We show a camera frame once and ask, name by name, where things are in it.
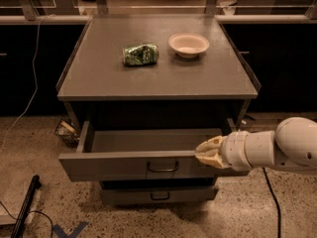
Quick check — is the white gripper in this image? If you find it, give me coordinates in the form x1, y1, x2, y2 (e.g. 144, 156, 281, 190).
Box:
195, 131, 253, 172

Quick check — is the grey top drawer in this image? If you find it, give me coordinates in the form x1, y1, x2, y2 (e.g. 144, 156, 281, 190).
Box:
58, 121, 241, 181

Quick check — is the grey drawer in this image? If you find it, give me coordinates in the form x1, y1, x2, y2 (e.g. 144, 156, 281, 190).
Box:
100, 185, 218, 205
58, 121, 241, 181

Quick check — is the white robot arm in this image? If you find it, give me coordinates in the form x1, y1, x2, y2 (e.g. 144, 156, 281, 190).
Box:
195, 117, 317, 175

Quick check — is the grey drawer cabinet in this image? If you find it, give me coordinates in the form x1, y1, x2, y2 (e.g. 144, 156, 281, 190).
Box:
55, 14, 262, 207

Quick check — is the grey bottom drawer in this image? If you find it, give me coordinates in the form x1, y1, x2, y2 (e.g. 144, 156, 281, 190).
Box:
100, 185, 218, 205

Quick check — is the white paper bowl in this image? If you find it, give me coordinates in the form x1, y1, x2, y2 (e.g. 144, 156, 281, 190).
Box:
168, 33, 209, 59

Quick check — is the crushed green soda can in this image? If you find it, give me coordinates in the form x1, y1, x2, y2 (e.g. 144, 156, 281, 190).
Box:
122, 43, 159, 66

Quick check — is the black bar on floor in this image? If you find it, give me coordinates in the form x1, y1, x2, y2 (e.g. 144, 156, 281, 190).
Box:
11, 175, 41, 238

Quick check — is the black floor cable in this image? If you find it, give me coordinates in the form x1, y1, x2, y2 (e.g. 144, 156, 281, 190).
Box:
262, 167, 282, 238

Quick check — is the wire mesh basket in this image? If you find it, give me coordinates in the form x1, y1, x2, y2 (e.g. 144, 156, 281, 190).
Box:
53, 116, 79, 147

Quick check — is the white hanging cable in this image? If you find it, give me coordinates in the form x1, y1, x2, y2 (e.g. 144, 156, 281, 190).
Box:
0, 14, 53, 151

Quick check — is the thin black cable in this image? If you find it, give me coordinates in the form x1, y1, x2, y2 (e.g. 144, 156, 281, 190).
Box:
0, 200, 54, 238

